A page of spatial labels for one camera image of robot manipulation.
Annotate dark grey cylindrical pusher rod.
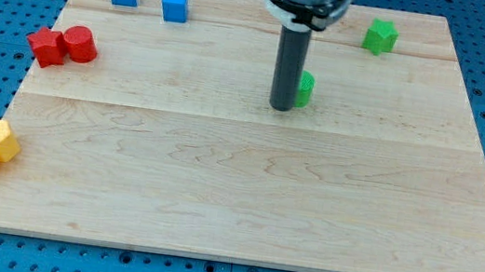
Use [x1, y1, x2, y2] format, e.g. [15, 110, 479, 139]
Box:
[269, 27, 311, 112]

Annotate green circle block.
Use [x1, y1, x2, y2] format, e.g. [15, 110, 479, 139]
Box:
[294, 70, 316, 108]

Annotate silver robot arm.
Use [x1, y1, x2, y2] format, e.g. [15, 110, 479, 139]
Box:
[263, 0, 355, 112]

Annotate green star block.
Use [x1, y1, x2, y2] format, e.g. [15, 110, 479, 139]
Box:
[361, 19, 399, 56]

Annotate red star block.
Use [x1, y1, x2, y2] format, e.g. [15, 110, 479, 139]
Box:
[26, 27, 67, 68]

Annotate blue cube block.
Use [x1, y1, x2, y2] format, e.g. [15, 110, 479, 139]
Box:
[161, 0, 188, 23]

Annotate light wooden board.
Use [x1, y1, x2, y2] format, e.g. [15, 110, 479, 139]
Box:
[0, 0, 485, 272]

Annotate red cylinder block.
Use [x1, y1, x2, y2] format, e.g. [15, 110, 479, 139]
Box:
[63, 25, 98, 63]

